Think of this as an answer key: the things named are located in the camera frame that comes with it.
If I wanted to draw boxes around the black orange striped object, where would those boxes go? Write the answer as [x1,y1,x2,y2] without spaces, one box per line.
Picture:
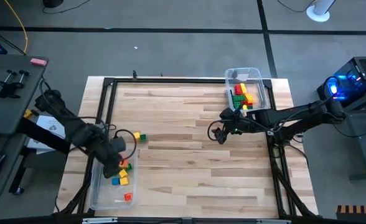
[335,204,366,222]

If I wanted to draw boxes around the white round-base stand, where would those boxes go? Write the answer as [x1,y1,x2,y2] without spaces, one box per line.
[306,0,336,23]

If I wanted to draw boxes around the dark grey desk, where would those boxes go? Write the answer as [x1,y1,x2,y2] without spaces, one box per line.
[0,54,49,213]

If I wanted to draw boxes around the black round base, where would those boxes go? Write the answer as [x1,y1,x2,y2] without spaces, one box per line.
[42,0,65,9]

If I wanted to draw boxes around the black floor cable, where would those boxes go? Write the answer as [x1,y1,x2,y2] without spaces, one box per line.
[42,0,91,15]

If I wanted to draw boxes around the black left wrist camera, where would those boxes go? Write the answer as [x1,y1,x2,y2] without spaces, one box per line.
[111,138,126,153]

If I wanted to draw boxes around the black metal table frame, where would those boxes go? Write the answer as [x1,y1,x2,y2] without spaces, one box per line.
[58,77,319,218]

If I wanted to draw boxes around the black desk crossbar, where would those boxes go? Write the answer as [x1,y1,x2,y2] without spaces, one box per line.
[16,117,72,156]

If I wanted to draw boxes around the clear plastic storage bin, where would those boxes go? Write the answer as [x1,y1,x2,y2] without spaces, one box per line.
[90,151,139,212]
[224,67,268,112]

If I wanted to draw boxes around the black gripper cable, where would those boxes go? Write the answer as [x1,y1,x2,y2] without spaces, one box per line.
[113,129,138,162]
[207,119,226,141]

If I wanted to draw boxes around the white paper sheet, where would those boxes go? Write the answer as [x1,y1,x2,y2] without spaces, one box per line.
[27,114,72,156]

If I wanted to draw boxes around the black desk foot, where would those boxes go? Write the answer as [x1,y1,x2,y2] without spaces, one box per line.
[7,154,27,196]

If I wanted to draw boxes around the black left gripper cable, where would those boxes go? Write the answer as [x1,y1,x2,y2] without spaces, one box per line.
[113,129,138,162]

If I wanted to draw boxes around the silver bracket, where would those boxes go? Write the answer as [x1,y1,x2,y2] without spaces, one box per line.
[256,218,292,224]
[82,217,119,224]

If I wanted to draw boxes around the yellow cable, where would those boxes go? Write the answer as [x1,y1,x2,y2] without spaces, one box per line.
[4,0,29,56]

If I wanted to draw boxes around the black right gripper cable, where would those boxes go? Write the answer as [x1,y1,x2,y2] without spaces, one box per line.
[207,119,226,141]

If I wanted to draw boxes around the pink eraser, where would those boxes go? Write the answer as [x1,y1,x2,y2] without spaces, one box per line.
[30,57,48,67]

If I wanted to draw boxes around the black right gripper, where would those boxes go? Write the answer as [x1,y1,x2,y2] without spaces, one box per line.
[213,107,253,145]

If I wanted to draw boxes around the black PC cable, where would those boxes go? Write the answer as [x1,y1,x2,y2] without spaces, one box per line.
[332,124,366,141]

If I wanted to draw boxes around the black clamp mount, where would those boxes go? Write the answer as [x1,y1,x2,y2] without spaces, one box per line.
[0,69,31,100]

